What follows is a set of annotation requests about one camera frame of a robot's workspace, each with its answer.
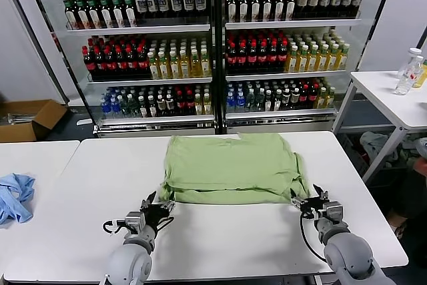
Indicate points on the bundle of metal parts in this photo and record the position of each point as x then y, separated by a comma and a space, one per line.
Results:
16, 119

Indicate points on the grey white garment pile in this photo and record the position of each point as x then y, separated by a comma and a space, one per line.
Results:
377, 146

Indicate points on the black storage crate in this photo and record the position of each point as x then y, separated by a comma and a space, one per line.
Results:
353, 155

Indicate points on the white side table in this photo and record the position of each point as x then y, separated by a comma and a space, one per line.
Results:
377, 91

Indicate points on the small yellow drink bottle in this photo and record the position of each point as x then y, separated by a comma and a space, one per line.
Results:
322, 99
207, 106
199, 106
330, 99

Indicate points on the open cardboard box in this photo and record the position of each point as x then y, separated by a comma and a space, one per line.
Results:
43, 115

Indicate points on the person bare forearm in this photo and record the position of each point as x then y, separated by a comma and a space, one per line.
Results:
421, 166

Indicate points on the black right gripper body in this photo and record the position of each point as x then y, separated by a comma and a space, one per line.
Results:
313, 205

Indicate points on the beverage display cabinet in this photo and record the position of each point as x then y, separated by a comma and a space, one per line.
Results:
217, 64

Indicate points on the clear bottle red label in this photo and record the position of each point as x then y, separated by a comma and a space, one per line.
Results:
406, 79

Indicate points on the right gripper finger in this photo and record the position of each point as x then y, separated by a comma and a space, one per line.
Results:
298, 201
322, 195

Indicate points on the green tinted water bottle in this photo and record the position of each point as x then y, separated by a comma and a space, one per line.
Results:
124, 108
250, 102
259, 102
133, 108

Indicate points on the grey handheld controller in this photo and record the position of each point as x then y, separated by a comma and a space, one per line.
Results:
422, 148

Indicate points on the white cabinet shelf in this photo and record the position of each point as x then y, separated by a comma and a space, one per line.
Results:
293, 24
156, 119
287, 75
280, 115
140, 29
150, 81

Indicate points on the yellow juice bottle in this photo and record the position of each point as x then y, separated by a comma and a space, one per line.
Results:
421, 75

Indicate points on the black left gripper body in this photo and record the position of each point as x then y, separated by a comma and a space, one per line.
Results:
154, 213

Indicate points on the person leg dark trousers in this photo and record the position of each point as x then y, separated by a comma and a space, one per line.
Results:
413, 198

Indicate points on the glass cabinet door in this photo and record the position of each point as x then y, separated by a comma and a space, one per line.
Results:
371, 14
43, 31

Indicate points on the small cola bottle red cap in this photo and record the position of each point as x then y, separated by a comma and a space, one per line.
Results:
180, 104
313, 97
304, 97
189, 104

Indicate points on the green grey garment pile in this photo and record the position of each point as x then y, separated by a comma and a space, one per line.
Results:
407, 151

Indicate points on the light green polo shirt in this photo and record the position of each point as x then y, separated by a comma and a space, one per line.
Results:
227, 165

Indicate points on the small dark bottle white label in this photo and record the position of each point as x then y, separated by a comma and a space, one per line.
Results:
152, 107
277, 101
142, 108
268, 102

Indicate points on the blue label water bottle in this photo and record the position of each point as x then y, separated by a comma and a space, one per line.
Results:
115, 108
231, 103
106, 108
239, 103

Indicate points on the small white floor object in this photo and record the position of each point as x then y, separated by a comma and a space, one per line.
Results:
84, 121

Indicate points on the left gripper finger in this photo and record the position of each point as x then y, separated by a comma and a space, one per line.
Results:
149, 201
168, 205

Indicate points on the clear bottle white cap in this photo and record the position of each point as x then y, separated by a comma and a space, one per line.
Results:
413, 52

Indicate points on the crumpled light blue garment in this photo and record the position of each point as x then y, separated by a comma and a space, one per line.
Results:
15, 198

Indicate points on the small tea bottle beige label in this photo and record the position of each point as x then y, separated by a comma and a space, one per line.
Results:
161, 106
295, 99
170, 106
286, 99

